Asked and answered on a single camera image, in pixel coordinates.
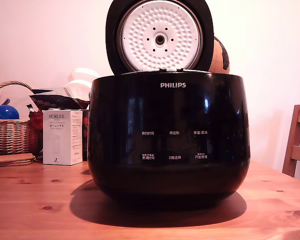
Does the black rice cooker lid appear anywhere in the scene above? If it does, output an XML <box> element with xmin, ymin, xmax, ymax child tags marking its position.
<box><xmin>105</xmin><ymin>0</ymin><xmax>215</xmax><ymax>75</ymax></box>

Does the black Philips rice cooker body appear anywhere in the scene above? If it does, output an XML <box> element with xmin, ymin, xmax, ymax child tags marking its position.
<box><xmin>87</xmin><ymin>69</ymin><xmax>251</xmax><ymax>209</ymax></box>

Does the dark patterned fabric bag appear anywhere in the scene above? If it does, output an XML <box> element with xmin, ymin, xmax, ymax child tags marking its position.
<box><xmin>28</xmin><ymin>93</ymin><xmax>92</xmax><ymax>161</ymax></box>

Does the white Porlex box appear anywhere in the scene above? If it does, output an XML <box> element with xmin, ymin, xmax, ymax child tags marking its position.
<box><xmin>41</xmin><ymin>109</ymin><xmax>84</xmax><ymax>166</ymax></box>

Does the orange and brown globe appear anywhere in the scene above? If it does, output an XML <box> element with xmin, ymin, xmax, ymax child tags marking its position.
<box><xmin>208</xmin><ymin>36</ymin><xmax>230</xmax><ymax>75</ymax></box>

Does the woven wicker basket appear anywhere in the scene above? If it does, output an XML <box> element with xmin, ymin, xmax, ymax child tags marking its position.
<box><xmin>0</xmin><ymin>80</ymin><xmax>41</xmax><ymax>157</ymax></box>

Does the stack of cork coasters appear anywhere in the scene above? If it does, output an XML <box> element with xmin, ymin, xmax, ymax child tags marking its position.
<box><xmin>0</xmin><ymin>153</ymin><xmax>37</xmax><ymax>168</ymax></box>

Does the wooden chair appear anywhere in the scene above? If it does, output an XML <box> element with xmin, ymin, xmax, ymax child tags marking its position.
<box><xmin>281</xmin><ymin>104</ymin><xmax>300</xmax><ymax>179</ymax></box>

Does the blue ball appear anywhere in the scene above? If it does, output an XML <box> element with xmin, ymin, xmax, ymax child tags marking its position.
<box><xmin>0</xmin><ymin>104</ymin><xmax>20</xmax><ymax>121</ymax></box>

